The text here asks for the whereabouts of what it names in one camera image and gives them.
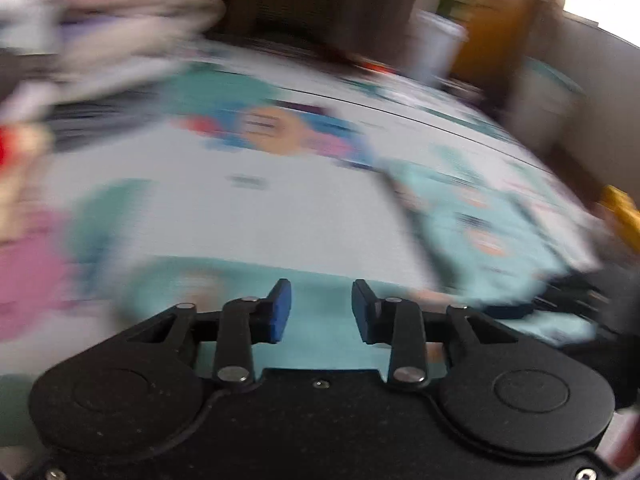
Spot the white bucket with teal rim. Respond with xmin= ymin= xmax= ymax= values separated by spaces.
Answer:
xmin=507 ymin=57 xmax=586 ymax=161

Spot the cartoon animal play mat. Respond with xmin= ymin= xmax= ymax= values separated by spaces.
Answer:
xmin=0 ymin=40 xmax=616 ymax=396

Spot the teal printed shirt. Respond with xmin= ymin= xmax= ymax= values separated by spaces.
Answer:
xmin=382 ymin=147 xmax=601 ymax=348

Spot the folded yellow sweater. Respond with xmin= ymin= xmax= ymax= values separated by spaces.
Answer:
xmin=597 ymin=185 xmax=640 ymax=253

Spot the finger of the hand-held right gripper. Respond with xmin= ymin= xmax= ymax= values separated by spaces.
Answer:
xmin=487 ymin=285 xmax=601 ymax=320

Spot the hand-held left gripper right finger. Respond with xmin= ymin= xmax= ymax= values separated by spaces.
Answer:
xmin=351 ymin=278 xmax=518 ymax=391

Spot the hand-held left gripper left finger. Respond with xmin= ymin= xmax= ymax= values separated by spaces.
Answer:
xmin=125 ymin=278 xmax=293 ymax=388

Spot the orange cabinet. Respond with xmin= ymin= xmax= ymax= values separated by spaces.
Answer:
xmin=447 ymin=0 xmax=538 ymax=96

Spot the cream garment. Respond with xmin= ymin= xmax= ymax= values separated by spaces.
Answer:
xmin=65 ymin=0 xmax=223 ymax=78

